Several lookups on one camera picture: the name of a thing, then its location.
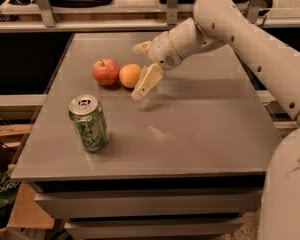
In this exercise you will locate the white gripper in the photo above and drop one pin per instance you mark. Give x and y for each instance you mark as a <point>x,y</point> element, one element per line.
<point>162,51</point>

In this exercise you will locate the orange fruit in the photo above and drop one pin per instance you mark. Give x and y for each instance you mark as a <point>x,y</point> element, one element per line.
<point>129,75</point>

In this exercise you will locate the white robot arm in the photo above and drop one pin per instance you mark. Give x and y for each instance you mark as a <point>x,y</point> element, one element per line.
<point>272,64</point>

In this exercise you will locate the red apple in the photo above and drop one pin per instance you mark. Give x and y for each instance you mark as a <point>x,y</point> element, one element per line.
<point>105,71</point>

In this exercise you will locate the green soda can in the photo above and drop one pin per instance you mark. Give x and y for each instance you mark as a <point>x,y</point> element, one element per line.
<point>86,114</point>

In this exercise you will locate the grey upper drawer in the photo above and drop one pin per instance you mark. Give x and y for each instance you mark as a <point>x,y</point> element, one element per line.
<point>164,202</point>

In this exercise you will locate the grey drawer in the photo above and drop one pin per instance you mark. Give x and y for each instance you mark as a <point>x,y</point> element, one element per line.
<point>164,202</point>
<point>153,228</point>

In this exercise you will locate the cardboard box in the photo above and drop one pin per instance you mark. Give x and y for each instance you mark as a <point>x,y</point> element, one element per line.
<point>26,215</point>

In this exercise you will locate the grey lower drawer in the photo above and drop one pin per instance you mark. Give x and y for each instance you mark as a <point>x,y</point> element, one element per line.
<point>153,228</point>

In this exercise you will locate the green plastic bag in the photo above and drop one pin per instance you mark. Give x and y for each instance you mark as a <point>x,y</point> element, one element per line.
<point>8,187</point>

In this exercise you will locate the metal shelf rail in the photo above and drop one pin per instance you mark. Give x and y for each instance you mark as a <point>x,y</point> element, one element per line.
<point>124,14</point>

